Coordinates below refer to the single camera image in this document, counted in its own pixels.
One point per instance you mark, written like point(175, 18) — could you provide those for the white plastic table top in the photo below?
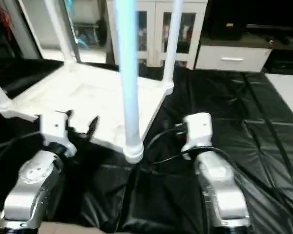
point(88, 97)

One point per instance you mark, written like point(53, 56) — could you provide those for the black mat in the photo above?
point(234, 109)

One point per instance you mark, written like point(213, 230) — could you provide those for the light blue plastic stand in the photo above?
point(81, 41)

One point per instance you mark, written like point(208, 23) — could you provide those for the white drawer unit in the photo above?
point(246, 58)

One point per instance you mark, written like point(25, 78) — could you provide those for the white glass-door cabinet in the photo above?
point(152, 36)

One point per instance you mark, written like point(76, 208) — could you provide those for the black box with orange label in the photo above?
point(224, 34)

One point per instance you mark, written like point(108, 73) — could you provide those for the black TV stand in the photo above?
point(283, 44)

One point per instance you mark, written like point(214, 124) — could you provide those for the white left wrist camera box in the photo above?
point(53, 126)

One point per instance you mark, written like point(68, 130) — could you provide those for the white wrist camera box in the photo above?
point(200, 126)
point(53, 126)

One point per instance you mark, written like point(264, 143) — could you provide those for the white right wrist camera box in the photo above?
point(200, 126)

